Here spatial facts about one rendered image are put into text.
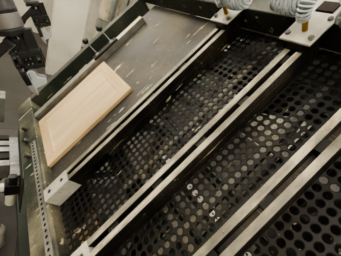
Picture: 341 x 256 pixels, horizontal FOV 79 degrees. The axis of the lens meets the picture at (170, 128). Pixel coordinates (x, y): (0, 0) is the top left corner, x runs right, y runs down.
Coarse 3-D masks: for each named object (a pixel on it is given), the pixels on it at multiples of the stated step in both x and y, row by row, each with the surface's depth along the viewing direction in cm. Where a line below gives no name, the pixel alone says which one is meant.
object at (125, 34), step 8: (136, 24) 135; (128, 32) 135; (120, 40) 135; (112, 48) 135; (104, 56) 135; (88, 64) 135; (96, 64) 135; (80, 72) 135; (88, 72) 134; (72, 80) 134; (80, 80) 134; (64, 88) 133; (72, 88) 134; (56, 96) 133; (64, 96) 134; (48, 104) 132; (56, 104) 134; (40, 112) 132
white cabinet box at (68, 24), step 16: (64, 0) 393; (80, 0) 404; (64, 16) 406; (80, 16) 418; (64, 32) 420; (80, 32) 432; (48, 48) 470; (64, 48) 434; (80, 48) 448; (48, 64) 436; (64, 64) 450
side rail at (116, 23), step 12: (132, 12) 152; (144, 12) 157; (108, 24) 152; (120, 24) 152; (96, 36) 151; (108, 36) 152; (84, 48) 150; (96, 48) 152; (72, 60) 148; (84, 60) 152; (60, 72) 148; (72, 72) 152; (48, 84) 147; (60, 84) 152; (36, 96) 147; (48, 96) 152
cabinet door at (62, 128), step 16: (96, 80) 124; (112, 80) 115; (80, 96) 123; (96, 96) 115; (112, 96) 108; (48, 112) 131; (64, 112) 122; (80, 112) 114; (96, 112) 106; (48, 128) 121; (64, 128) 113; (80, 128) 105; (48, 144) 111; (64, 144) 104; (48, 160) 104
